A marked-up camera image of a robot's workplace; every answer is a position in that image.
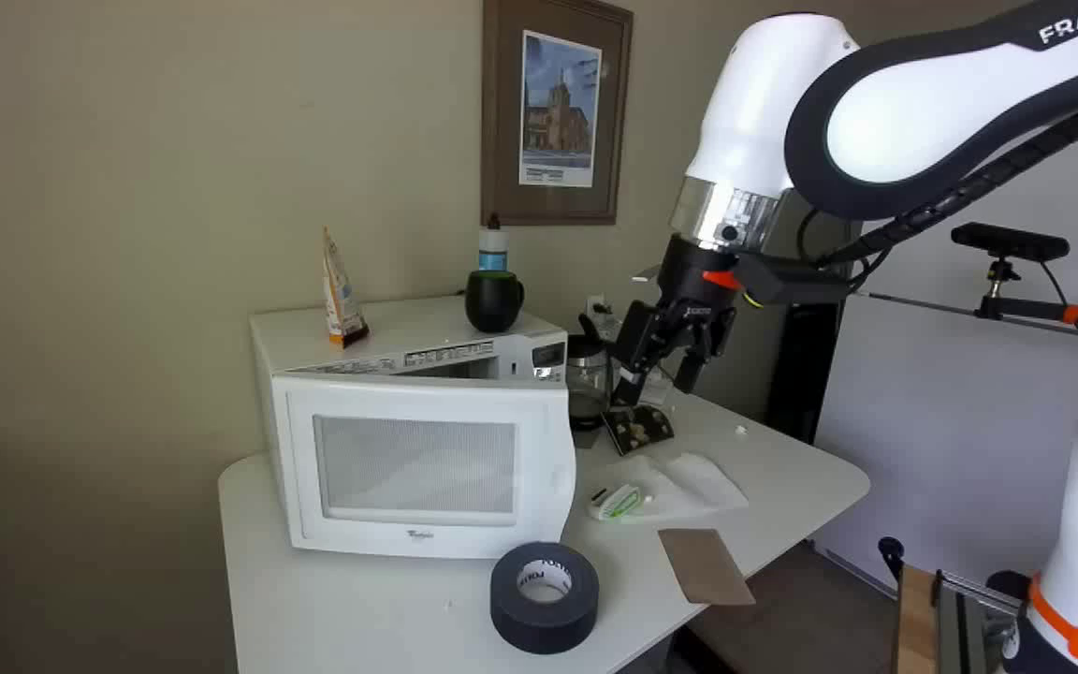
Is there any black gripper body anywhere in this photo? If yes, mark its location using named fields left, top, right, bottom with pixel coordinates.
left=651, top=232, right=740, bottom=344

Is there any black tape roll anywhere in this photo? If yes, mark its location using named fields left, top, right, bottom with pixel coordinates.
left=485, top=539, right=603, bottom=653

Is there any glass coffee pot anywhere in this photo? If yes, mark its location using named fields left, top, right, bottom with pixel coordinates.
left=565, top=330, right=624, bottom=440

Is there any black upright stand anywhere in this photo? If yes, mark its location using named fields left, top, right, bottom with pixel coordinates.
left=758, top=299, right=845, bottom=445

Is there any clear plastic bag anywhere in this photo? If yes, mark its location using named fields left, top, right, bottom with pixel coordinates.
left=624, top=447, right=751, bottom=517

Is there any green white small packet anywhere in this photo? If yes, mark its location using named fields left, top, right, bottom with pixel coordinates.
left=583, top=477, right=654, bottom=525

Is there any black round cup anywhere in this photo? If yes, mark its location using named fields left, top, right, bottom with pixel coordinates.
left=460, top=264, right=528, bottom=336

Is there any blue label squeeze bottle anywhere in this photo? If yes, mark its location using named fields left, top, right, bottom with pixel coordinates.
left=477, top=209, right=513, bottom=278

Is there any brown flat card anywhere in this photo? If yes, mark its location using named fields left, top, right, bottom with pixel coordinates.
left=654, top=525, right=758, bottom=609

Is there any white microwave oven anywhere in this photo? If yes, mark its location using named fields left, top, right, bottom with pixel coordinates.
left=246, top=291, right=579, bottom=561

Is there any wooden plank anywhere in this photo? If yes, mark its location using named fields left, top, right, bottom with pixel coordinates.
left=894, top=561, right=942, bottom=674

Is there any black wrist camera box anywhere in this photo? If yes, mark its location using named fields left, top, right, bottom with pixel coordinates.
left=734, top=249, right=855, bottom=310

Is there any brown framed wall picture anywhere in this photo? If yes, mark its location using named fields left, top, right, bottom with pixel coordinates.
left=478, top=0, right=637, bottom=227

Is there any black camera on tripod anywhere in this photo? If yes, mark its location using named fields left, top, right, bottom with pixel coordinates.
left=868, top=215, right=1078, bottom=344

